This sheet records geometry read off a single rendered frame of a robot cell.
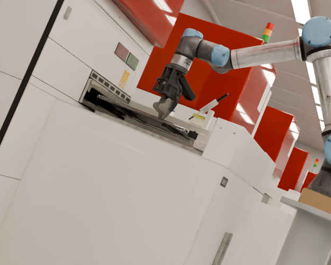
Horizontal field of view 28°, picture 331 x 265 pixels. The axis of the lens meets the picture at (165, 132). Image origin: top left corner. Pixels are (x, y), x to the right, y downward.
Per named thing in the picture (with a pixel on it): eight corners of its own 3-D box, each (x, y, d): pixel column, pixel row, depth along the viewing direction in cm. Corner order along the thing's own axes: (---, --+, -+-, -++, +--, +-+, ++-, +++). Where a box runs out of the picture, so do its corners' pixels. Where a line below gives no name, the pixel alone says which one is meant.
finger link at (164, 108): (151, 116, 246) (160, 94, 246) (162, 122, 249) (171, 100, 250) (155, 118, 243) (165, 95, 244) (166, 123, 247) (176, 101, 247)
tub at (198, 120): (187, 125, 288) (193, 111, 289) (190, 128, 295) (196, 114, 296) (203, 131, 286) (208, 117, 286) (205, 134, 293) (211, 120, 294)
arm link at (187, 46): (203, 31, 245) (183, 24, 248) (192, 58, 244) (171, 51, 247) (207, 38, 252) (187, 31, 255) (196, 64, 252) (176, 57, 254)
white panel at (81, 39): (22, 80, 205) (73, -37, 208) (112, 129, 282) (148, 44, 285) (30, 83, 204) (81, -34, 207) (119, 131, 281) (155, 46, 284)
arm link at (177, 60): (184, 60, 255) (197, 63, 248) (179, 71, 254) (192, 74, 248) (170, 52, 250) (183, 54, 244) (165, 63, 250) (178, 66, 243)
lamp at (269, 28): (251, 59, 507) (267, 21, 510) (252, 62, 513) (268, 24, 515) (258, 62, 505) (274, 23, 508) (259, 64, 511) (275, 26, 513)
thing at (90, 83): (77, 101, 239) (88, 77, 240) (118, 124, 280) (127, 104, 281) (81, 102, 238) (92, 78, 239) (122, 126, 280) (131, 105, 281)
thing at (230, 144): (200, 156, 212) (217, 116, 213) (230, 177, 264) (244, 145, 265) (227, 167, 209) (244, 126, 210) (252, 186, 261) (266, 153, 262)
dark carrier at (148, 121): (100, 97, 244) (100, 96, 244) (130, 116, 276) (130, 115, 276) (183, 130, 233) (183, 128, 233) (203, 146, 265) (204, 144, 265)
